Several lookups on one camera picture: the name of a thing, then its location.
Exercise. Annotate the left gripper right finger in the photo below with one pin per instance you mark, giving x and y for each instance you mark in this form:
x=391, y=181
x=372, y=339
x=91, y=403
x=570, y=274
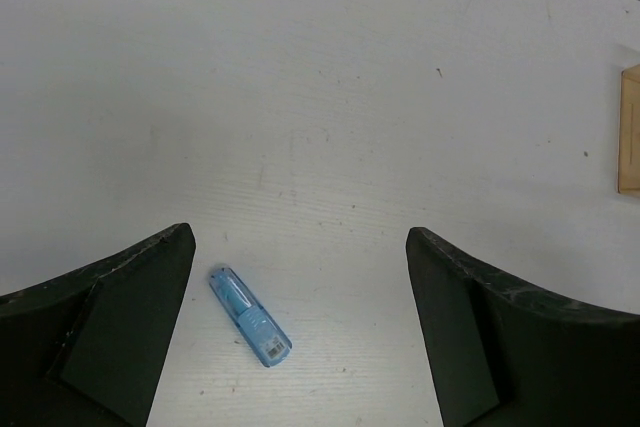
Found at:
x=505, y=352

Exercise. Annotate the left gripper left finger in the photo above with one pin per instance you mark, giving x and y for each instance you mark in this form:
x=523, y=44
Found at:
x=87, y=348

